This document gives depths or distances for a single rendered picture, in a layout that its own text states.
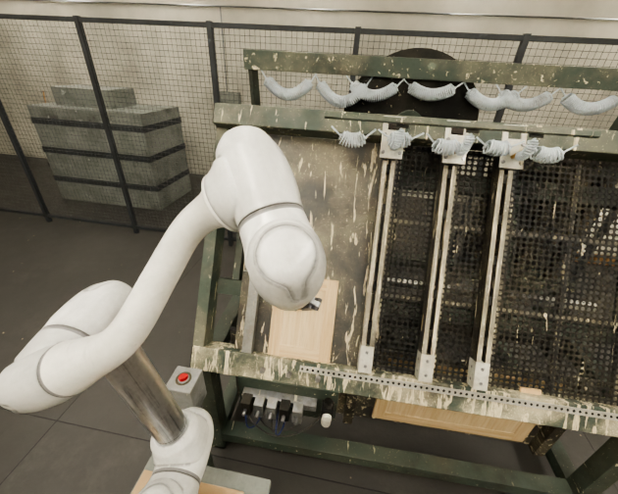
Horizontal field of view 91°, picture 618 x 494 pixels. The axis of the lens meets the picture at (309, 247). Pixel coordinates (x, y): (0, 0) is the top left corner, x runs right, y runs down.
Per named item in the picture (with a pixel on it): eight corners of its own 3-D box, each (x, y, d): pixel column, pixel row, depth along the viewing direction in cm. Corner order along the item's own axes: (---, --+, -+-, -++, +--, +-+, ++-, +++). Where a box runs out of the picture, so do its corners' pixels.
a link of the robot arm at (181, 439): (161, 493, 101) (185, 425, 120) (207, 492, 99) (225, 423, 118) (11, 331, 61) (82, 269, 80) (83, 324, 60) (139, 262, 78)
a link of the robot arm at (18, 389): (11, 373, 48) (70, 314, 60) (-51, 403, 53) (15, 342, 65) (77, 415, 54) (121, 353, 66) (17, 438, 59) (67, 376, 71)
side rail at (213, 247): (202, 338, 162) (192, 345, 151) (225, 134, 161) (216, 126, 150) (213, 340, 162) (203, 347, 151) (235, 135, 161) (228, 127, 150)
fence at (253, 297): (243, 349, 154) (240, 352, 150) (264, 164, 153) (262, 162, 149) (253, 350, 154) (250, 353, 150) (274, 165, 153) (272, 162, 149)
